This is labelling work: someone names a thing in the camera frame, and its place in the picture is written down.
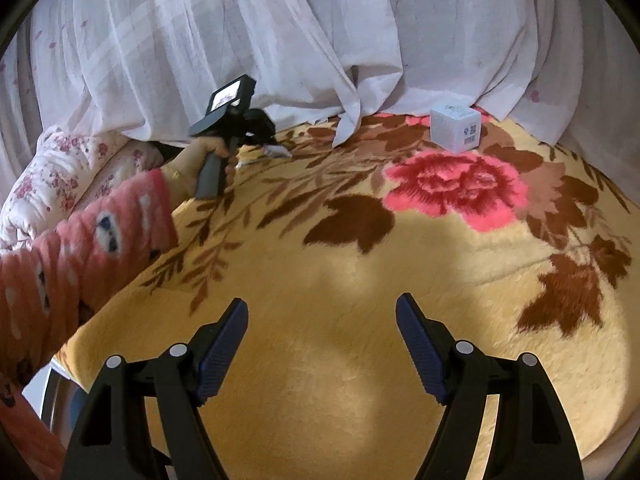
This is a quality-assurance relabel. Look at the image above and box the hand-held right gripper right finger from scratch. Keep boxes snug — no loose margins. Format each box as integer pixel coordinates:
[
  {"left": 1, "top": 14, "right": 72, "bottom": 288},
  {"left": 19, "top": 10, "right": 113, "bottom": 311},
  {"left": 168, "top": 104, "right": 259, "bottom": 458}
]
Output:
[{"left": 395, "top": 293, "right": 586, "bottom": 480}]

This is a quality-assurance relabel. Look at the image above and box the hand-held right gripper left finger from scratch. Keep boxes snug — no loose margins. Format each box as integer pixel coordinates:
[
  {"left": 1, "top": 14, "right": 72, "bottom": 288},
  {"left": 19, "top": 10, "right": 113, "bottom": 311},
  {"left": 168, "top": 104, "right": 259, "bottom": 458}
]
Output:
[{"left": 60, "top": 298, "right": 249, "bottom": 480}]

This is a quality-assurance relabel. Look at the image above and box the silver wrapper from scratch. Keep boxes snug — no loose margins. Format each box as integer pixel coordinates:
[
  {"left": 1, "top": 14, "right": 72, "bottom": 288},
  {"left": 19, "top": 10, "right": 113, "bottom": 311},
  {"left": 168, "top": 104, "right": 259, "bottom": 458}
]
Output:
[{"left": 236, "top": 142, "right": 294, "bottom": 165}]

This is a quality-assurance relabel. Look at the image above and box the person's left forearm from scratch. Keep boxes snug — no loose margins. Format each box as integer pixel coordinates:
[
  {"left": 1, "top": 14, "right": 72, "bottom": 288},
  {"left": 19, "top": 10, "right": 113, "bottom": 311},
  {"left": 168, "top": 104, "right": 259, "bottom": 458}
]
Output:
[{"left": 0, "top": 167, "right": 179, "bottom": 480}]

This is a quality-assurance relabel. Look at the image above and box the person's left hand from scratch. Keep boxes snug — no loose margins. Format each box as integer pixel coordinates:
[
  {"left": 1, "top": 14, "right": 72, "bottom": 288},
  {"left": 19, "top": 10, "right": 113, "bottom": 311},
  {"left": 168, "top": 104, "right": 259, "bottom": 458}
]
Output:
[{"left": 166, "top": 136, "right": 239, "bottom": 200}]

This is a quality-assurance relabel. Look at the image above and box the white sheer curtain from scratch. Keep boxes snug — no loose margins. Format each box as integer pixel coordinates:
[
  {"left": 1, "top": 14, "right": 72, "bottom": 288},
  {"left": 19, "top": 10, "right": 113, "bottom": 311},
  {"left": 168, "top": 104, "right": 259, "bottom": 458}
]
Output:
[{"left": 0, "top": 0, "right": 640, "bottom": 181}]

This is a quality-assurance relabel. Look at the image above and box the yellow floral blanket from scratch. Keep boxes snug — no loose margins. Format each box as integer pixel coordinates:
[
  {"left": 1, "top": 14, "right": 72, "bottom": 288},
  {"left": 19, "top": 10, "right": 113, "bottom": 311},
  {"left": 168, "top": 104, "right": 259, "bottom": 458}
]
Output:
[{"left": 52, "top": 110, "right": 636, "bottom": 480}]

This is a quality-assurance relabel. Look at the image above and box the folded white floral quilt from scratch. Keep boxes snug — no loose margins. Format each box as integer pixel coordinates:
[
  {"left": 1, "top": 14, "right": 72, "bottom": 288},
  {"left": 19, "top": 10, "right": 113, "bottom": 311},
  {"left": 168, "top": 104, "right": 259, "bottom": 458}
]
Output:
[{"left": 0, "top": 126, "right": 166, "bottom": 256}]

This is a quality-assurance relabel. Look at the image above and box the small white box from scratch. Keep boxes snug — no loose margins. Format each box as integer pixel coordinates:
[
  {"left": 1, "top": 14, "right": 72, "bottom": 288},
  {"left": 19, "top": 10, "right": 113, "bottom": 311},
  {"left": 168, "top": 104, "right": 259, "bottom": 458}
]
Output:
[{"left": 430, "top": 102, "right": 484, "bottom": 155}]

